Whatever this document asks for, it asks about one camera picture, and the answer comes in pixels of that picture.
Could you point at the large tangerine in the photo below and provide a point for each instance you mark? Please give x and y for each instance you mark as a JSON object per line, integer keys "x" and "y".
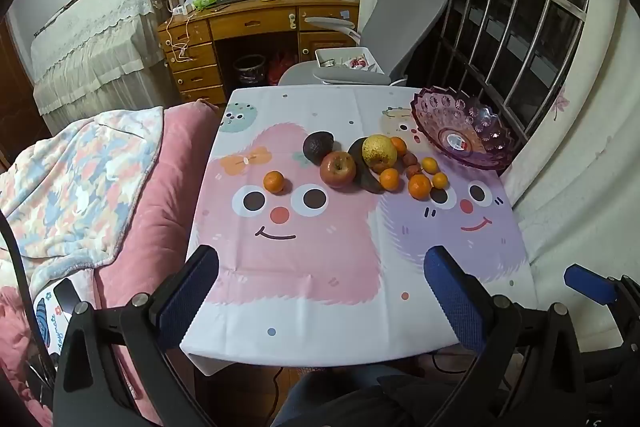
{"x": 419, "y": 187}

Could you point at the red bag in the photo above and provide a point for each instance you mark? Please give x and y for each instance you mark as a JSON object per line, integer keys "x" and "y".
{"x": 281, "y": 69}

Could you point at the white lace cover cloth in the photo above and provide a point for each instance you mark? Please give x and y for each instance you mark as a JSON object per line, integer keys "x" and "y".
{"x": 95, "y": 42}

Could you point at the brown lychee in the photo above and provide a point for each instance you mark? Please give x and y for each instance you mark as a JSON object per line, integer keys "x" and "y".
{"x": 409, "y": 158}
{"x": 413, "y": 171}

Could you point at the yellow pear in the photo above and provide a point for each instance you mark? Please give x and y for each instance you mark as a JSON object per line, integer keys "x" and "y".
{"x": 378, "y": 152}

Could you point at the red apple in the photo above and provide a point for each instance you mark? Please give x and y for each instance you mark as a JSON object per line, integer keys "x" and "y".
{"x": 338, "y": 170}

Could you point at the grey office chair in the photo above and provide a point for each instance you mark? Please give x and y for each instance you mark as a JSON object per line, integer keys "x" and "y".
{"x": 400, "y": 12}

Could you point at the person's dark trousers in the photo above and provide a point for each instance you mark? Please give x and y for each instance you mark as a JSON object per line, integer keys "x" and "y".
{"x": 350, "y": 397}

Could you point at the dark avocado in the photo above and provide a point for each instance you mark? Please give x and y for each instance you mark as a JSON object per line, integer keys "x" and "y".
{"x": 317, "y": 148}

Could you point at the green tissue pack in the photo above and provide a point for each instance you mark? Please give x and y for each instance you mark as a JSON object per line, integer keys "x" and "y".
{"x": 204, "y": 0}

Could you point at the white plastic tray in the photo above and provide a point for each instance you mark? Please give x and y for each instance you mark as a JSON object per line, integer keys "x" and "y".
{"x": 340, "y": 57}

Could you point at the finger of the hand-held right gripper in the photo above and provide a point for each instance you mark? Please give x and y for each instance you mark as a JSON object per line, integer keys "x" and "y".
{"x": 590, "y": 284}

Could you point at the black trash bin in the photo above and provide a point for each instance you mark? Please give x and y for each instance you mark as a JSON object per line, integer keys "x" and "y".
{"x": 250, "y": 69}

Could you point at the wooden desk with drawers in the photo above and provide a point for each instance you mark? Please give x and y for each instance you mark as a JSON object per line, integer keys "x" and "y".
{"x": 250, "y": 24}

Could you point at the small tangerine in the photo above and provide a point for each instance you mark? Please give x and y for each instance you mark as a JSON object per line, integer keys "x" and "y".
{"x": 400, "y": 146}
{"x": 273, "y": 182}
{"x": 389, "y": 180}

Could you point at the dark overripe banana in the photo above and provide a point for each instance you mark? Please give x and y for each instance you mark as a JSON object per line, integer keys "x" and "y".
{"x": 364, "y": 177}

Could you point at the purple glass bowl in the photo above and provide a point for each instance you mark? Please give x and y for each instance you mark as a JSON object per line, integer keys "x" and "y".
{"x": 462, "y": 132}

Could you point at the pink quilt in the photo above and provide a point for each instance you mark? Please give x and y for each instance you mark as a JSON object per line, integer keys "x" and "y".
{"x": 155, "y": 217}

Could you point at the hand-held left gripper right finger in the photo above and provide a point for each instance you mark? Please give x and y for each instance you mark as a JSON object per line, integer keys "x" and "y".
{"x": 452, "y": 299}

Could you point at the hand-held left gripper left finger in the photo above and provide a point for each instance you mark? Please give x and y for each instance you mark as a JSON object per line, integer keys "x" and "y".
{"x": 185, "y": 299}

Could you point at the yellow kumquat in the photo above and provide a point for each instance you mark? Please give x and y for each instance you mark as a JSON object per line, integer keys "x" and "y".
{"x": 430, "y": 165}
{"x": 440, "y": 181}

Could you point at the cartoon printed tablecloth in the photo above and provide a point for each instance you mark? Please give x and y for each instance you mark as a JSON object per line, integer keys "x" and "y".
{"x": 280, "y": 267}

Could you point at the white floral curtain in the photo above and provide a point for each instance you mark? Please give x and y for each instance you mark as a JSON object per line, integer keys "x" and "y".
{"x": 575, "y": 147}

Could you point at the pastel floral blanket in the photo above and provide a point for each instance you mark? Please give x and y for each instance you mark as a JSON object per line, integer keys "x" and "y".
{"x": 75, "y": 187}

